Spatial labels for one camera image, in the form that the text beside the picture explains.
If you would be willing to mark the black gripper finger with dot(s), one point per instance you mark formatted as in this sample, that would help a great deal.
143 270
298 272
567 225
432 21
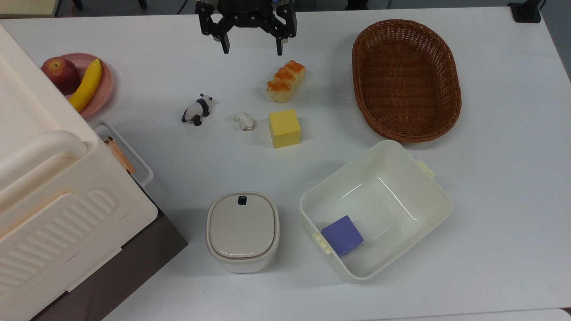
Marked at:
206 22
287 24

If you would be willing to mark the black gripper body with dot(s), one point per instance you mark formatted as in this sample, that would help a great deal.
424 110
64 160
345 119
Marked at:
245 9

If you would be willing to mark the orange-topped bread loaf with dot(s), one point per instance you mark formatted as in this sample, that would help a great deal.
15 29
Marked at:
285 82

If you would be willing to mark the brown wicker basket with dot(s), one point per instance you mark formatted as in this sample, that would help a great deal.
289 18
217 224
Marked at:
406 80

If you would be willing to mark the black chair leg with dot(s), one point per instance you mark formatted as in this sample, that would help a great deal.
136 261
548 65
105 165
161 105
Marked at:
77 3
142 3

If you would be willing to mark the black chair base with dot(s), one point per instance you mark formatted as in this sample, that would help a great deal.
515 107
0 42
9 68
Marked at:
357 4

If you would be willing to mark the panda figurine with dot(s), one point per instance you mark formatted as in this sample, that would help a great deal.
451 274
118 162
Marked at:
196 111

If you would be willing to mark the yellow cube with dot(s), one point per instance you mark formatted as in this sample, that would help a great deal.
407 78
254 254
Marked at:
284 129

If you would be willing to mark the pink plate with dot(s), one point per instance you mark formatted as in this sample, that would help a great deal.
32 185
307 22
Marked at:
105 89

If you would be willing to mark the yellow banana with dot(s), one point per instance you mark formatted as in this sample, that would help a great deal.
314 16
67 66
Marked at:
87 84

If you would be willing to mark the red apple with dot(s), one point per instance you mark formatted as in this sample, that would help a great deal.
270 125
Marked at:
61 75

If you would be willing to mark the light wooden desk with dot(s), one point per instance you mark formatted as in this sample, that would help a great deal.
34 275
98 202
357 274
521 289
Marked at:
26 6

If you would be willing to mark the cream plastic tub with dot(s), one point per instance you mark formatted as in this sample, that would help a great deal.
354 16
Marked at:
401 178

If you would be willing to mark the small cream lidded bin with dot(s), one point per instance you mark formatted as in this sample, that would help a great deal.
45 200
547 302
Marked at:
241 227

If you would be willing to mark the purple cube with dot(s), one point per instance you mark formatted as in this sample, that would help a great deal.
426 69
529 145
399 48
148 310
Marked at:
342 234

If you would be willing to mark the cream plastic storage crate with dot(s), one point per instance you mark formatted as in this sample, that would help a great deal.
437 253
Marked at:
44 200

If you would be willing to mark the black clamp mount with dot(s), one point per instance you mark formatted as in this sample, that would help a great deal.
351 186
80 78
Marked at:
526 11

